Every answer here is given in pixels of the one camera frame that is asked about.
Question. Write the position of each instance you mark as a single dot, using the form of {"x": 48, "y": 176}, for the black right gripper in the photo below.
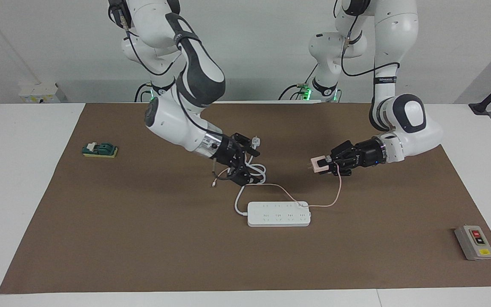
{"x": 230, "y": 155}

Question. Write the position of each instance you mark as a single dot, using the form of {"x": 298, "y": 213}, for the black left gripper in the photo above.
{"x": 365, "y": 154}

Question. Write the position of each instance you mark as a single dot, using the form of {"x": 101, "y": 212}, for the pink charger adapter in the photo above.
{"x": 320, "y": 165}

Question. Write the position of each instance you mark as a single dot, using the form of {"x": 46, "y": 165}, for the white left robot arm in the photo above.
{"x": 420, "y": 132}

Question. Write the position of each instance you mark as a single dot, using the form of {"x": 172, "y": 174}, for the white power strip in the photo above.
{"x": 278, "y": 218}

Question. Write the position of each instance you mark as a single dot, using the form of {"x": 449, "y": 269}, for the brown paper table mat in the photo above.
{"x": 143, "y": 238}

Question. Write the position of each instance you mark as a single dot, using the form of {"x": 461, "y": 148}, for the green knife switch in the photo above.
{"x": 100, "y": 150}

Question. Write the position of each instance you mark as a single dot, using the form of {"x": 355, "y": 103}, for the grey on-off switch box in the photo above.
{"x": 475, "y": 243}

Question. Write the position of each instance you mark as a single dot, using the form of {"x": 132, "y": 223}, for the white wall socket box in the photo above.
{"x": 38, "y": 93}

